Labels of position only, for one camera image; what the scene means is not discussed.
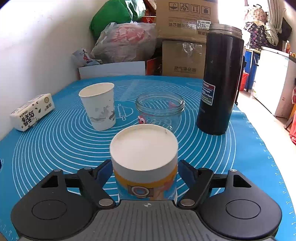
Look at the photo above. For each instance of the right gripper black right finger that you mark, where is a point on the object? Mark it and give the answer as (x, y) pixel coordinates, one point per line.
(197, 180)

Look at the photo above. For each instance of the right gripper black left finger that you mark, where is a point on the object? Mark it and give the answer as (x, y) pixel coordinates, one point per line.
(92, 183)

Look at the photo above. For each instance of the blue illustrated paper cup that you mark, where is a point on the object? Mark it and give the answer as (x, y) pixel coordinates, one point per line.
(145, 163)

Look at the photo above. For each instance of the white paper cup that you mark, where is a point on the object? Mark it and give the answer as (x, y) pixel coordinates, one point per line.
(98, 101)

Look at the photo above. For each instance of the blue silicone baking mat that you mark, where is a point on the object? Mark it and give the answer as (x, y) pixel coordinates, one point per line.
(65, 139)

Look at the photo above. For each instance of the tall black thermos bottle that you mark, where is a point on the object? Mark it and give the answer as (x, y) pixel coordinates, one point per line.
(223, 65)

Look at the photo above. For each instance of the small glass jar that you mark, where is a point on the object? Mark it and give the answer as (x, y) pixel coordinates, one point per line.
(160, 108)

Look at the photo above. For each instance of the white tissue pack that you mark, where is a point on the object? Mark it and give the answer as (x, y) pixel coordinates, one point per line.
(31, 112)

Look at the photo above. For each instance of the red plastic bucket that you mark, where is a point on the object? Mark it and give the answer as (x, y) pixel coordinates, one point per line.
(243, 81)

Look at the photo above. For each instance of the white flat box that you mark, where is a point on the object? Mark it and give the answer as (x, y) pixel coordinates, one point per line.
(112, 69)

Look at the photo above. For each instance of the lower cardboard box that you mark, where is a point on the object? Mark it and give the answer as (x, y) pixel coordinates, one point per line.
(183, 59)

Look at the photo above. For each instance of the cardboard box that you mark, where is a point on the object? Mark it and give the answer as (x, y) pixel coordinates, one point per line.
(183, 59)
(185, 20)

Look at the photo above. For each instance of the small white printed bag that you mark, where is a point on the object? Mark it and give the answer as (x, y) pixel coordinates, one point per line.
(82, 59)

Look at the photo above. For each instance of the white chest freezer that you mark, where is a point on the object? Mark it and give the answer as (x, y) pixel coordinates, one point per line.
(274, 81)

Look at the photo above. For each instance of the clear plastic bag red contents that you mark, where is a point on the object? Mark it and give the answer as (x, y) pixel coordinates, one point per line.
(126, 42)

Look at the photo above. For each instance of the upper cardboard box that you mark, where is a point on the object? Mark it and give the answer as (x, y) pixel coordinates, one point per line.
(185, 20)

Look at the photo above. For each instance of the green bag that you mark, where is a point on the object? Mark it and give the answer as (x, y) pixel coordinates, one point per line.
(116, 11)

